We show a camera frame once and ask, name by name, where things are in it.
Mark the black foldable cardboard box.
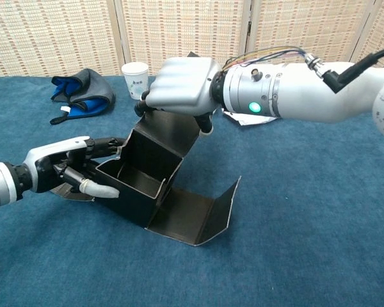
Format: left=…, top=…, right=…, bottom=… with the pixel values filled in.
left=49, top=51, right=243, bottom=248

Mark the blue carpeted table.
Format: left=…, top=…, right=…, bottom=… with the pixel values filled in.
left=0, top=75, right=384, bottom=307

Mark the white plastic package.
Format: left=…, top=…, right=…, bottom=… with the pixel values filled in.
left=222, top=107, right=281, bottom=127

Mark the coloured wrist wire bundle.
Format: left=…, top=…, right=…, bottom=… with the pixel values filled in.
left=222, top=45, right=308, bottom=70

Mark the grey and blue cloth bag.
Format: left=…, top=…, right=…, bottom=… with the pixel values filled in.
left=49, top=68, right=116, bottom=125

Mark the beige woven screen panel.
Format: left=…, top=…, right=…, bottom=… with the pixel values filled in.
left=243, top=0, right=380, bottom=76
left=345, top=0, right=384, bottom=76
left=113, top=0, right=253, bottom=77
left=0, top=0, right=131, bottom=79

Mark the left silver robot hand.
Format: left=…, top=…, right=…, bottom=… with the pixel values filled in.
left=22, top=136, right=127, bottom=199

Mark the white paper cup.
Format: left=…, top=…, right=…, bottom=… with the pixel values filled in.
left=121, top=61, right=150, bottom=100

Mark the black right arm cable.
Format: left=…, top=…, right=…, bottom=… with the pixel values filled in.
left=307, top=44, right=384, bottom=94

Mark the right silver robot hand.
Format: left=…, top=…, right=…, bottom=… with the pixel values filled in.
left=134, top=57, right=223, bottom=137

